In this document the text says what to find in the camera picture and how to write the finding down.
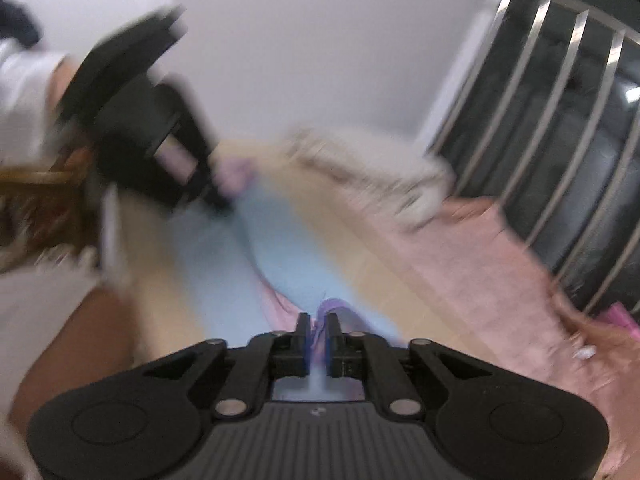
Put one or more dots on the cream knitted fringed blanket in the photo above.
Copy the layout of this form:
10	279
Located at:
380	175

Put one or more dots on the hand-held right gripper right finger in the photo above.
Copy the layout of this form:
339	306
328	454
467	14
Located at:
331	347

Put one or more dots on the pink quilted jacket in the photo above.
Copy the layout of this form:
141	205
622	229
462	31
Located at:
480	280

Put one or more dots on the person's left forearm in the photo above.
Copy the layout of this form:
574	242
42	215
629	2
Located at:
61	90

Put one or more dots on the metal window bars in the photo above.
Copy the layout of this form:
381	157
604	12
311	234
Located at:
545	75

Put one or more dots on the person's bare leg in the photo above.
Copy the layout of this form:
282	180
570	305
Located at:
75	360

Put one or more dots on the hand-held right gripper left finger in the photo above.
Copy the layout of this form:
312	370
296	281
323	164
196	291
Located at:
303	342

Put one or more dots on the pink purple blue child's garment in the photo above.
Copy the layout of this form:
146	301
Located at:
260	260

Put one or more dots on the person's white shirt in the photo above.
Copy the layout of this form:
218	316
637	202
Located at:
25	100

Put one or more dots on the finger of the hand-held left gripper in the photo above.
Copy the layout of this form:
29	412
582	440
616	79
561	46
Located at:
217	200

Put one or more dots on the pink box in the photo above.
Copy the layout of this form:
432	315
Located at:
622	317

